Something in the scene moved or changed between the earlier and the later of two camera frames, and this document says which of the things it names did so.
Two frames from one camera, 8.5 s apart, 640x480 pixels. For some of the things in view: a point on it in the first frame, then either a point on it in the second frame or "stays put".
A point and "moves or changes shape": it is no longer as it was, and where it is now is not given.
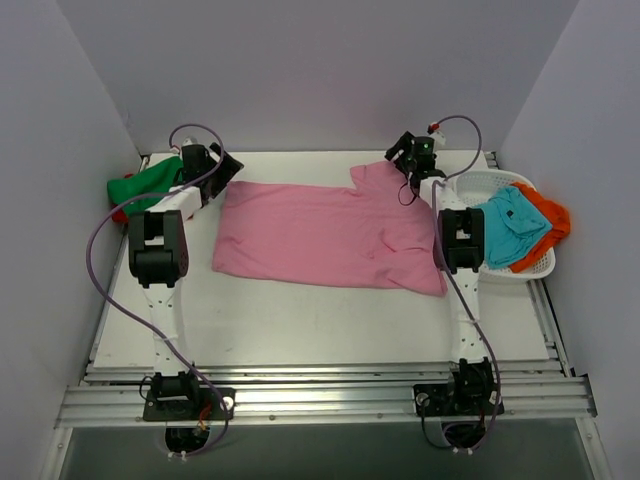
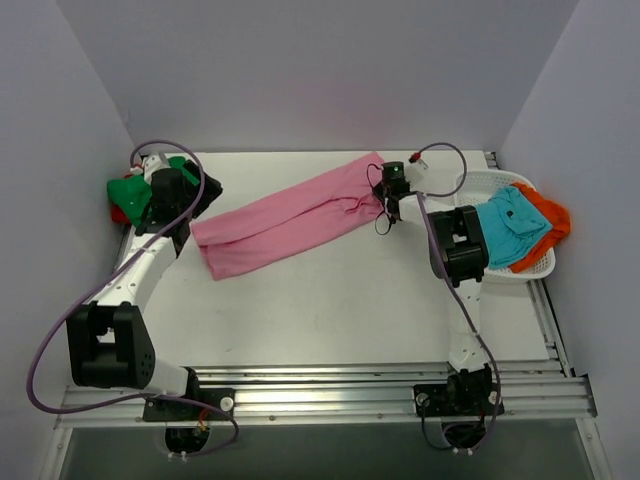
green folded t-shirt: (159, 177) stays put
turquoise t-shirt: (512, 227) stays put
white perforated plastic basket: (471, 188) stays put
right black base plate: (458, 399) stays put
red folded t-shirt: (119, 216) stays put
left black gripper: (225, 167) → (208, 185)
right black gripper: (398, 151) → (382, 195)
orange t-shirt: (555, 214) stays put
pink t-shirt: (373, 238) moves or changes shape
